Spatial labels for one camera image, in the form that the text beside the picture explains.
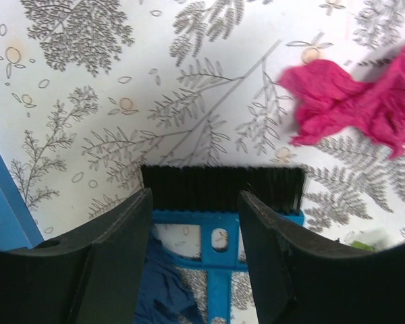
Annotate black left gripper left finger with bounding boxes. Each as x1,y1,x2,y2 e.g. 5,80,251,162
0,188,153,323

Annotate dark blue paper scrap upper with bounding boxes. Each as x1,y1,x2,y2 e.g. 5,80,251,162
134,234,204,323

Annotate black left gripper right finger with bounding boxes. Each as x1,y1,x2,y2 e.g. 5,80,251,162
238,191,405,323

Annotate blue wooden shelf unit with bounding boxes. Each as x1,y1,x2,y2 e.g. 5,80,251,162
0,155,43,251

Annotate green paper scrap right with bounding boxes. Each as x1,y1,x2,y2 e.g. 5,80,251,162
350,240,378,252

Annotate blue hand brush black bristles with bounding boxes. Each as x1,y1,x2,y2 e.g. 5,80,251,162
141,165,306,323

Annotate pink paper scrap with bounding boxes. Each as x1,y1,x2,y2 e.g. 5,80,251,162
279,46,405,159

